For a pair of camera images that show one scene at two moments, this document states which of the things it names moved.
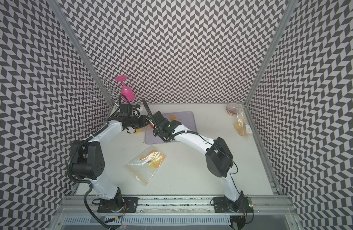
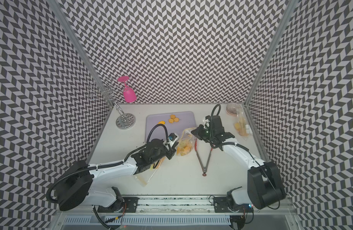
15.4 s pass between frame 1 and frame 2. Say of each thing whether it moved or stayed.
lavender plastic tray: stayed
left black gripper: moved
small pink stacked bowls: stayed
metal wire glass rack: stayed
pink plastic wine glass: stayed
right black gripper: moved
